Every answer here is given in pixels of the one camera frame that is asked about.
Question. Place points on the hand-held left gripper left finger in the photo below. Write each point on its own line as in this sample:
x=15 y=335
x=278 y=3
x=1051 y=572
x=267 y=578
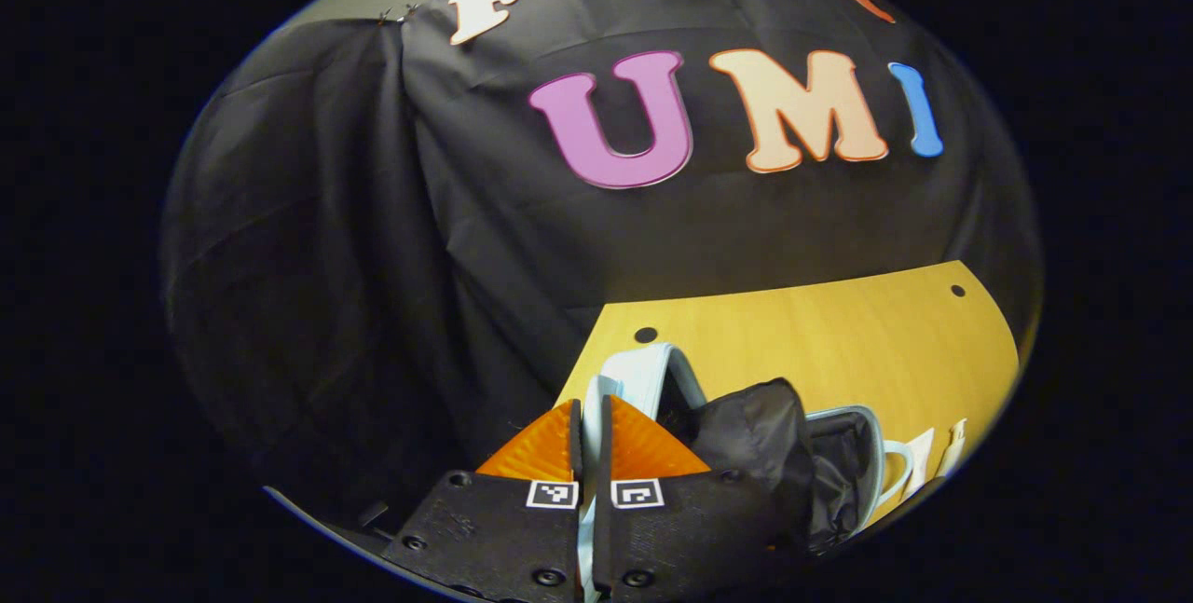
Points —
x=577 y=445

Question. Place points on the white pump bottle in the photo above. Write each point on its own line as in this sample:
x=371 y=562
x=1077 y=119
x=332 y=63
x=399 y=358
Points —
x=953 y=449

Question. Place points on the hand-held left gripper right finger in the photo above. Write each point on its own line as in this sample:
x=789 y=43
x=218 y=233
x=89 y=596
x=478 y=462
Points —
x=602 y=445

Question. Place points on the white squeeze tube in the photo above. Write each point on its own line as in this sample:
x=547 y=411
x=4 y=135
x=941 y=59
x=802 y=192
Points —
x=918 y=459

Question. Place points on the black backdrop cloth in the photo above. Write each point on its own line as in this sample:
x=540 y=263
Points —
x=419 y=212

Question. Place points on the light blue suitcase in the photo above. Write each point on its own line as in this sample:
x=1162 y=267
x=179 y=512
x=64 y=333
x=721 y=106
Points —
x=652 y=370

